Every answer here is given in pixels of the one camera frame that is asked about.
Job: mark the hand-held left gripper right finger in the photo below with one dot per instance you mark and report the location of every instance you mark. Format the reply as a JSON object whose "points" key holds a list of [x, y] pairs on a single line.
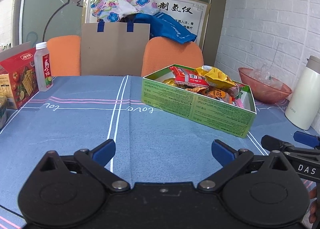
{"points": [[222, 152]]}

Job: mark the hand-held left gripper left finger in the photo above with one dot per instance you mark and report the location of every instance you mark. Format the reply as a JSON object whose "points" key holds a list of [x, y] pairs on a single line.
{"points": [[105, 152]]}

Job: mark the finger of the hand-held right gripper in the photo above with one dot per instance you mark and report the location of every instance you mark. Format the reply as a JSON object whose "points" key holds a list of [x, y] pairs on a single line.
{"points": [[272, 142], [306, 138]]}

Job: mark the pink nut packet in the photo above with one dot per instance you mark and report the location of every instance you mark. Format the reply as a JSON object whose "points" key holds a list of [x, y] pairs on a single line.
{"points": [[238, 100]]}

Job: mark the green cardboard box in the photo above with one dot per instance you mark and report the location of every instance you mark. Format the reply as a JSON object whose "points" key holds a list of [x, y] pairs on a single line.
{"points": [[190, 106]]}

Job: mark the orange red candy packet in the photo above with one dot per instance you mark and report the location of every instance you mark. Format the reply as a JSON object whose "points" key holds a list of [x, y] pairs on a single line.
{"points": [[220, 94]]}

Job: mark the yellow chip packet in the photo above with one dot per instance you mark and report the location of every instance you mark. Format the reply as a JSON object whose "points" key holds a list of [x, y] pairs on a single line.
{"points": [[217, 76]]}

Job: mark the red checkered snack packet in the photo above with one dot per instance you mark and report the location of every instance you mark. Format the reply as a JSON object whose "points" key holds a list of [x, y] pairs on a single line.
{"points": [[190, 77]]}

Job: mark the large yellow clear packet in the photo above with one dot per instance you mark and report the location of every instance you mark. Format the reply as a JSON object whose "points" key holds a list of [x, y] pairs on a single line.
{"points": [[172, 82]]}

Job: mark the person's right hand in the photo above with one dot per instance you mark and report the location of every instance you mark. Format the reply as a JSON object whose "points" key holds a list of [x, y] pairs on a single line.
{"points": [[315, 206]]}

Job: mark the white thermos flask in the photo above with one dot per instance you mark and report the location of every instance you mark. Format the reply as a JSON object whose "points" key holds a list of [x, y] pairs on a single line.
{"points": [[302, 103]]}

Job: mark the blue tablecloth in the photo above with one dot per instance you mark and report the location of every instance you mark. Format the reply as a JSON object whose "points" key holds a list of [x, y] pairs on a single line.
{"points": [[62, 131]]}

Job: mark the clear plastic bag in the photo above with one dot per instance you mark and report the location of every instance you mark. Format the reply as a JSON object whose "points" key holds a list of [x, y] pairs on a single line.
{"points": [[267, 76]]}

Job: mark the brown cardboard panel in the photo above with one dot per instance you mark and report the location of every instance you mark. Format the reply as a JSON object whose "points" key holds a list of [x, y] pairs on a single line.
{"points": [[115, 51]]}

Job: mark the juice bottle red label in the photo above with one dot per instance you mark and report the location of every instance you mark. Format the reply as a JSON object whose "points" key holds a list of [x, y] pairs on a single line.
{"points": [[43, 68]]}

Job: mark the orange chair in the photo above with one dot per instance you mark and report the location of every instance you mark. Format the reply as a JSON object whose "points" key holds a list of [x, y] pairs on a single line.
{"points": [[172, 53], [65, 56]]}

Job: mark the red cracker box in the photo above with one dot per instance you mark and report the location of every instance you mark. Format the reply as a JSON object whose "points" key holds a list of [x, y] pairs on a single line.
{"points": [[20, 81]]}

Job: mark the blue shopping bag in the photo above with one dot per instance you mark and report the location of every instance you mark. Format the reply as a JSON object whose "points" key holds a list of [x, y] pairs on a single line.
{"points": [[170, 28]]}

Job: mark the framed calligraphy poster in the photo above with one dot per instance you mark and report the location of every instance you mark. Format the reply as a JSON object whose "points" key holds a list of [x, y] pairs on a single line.
{"points": [[182, 8]]}

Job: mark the floral cloth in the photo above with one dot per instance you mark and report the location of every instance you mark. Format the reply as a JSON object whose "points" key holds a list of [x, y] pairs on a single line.
{"points": [[122, 1]]}

